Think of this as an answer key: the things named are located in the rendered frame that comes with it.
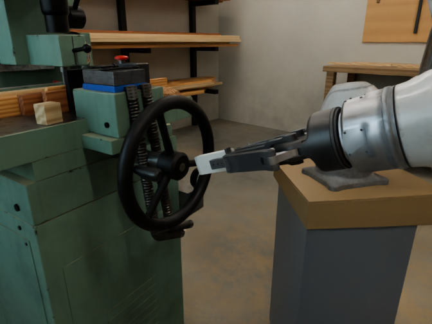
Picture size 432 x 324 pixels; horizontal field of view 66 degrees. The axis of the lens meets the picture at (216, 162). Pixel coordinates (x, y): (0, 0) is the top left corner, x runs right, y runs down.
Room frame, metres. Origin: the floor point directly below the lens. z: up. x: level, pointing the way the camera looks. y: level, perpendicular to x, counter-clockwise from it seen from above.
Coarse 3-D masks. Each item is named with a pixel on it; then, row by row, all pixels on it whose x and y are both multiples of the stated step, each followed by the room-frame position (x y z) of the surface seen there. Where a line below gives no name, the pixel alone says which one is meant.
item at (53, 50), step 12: (36, 36) 0.84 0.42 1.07; (48, 36) 0.81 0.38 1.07; (60, 36) 0.79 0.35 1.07; (72, 36) 0.82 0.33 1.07; (36, 48) 0.84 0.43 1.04; (48, 48) 0.81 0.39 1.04; (60, 48) 0.79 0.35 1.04; (72, 48) 0.82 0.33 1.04; (36, 60) 0.85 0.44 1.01; (48, 60) 0.82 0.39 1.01; (60, 60) 0.79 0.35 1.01; (72, 60) 0.81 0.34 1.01; (84, 60) 0.84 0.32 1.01
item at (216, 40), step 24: (120, 0) 3.58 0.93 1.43; (192, 0) 4.21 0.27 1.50; (216, 0) 4.11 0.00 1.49; (120, 24) 3.59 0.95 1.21; (192, 24) 4.33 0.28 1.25; (96, 48) 2.86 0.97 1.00; (144, 48) 3.36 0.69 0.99; (192, 48) 4.34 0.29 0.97; (216, 48) 4.11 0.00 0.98; (192, 72) 4.34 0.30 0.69; (192, 96) 4.35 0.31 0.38; (192, 120) 4.36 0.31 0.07
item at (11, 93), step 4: (32, 88) 0.80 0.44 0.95; (36, 88) 0.80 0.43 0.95; (40, 88) 0.80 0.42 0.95; (0, 92) 0.74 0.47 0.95; (4, 92) 0.74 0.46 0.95; (8, 92) 0.74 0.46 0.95; (12, 92) 0.75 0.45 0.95; (16, 92) 0.75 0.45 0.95; (20, 92) 0.76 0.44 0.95; (24, 92) 0.77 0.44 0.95; (28, 92) 0.78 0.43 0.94; (32, 92) 0.78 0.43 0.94; (36, 92) 0.79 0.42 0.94; (0, 96) 0.72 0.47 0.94; (4, 96) 0.73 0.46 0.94; (8, 96) 0.74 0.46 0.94
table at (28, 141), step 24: (0, 120) 0.68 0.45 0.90; (24, 120) 0.68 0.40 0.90; (72, 120) 0.68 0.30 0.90; (168, 120) 0.91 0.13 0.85; (0, 144) 0.55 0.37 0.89; (24, 144) 0.58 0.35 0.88; (48, 144) 0.62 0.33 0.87; (72, 144) 0.66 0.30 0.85; (96, 144) 0.65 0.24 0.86; (120, 144) 0.65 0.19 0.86; (0, 168) 0.54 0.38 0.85
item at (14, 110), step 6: (156, 78) 1.12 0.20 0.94; (162, 78) 1.12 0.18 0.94; (156, 84) 1.10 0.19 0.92; (162, 84) 1.12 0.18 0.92; (12, 96) 0.74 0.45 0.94; (0, 102) 0.70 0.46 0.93; (6, 102) 0.71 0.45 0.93; (12, 102) 0.72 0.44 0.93; (18, 102) 0.73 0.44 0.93; (0, 108) 0.70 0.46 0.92; (6, 108) 0.71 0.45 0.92; (12, 108) 0.72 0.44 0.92; (18, 108) 0.73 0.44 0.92; (0, 114) 0.70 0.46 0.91; (6, 114) 0.71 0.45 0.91; (12, 114) 0.72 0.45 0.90; (18, 114) 0.73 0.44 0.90
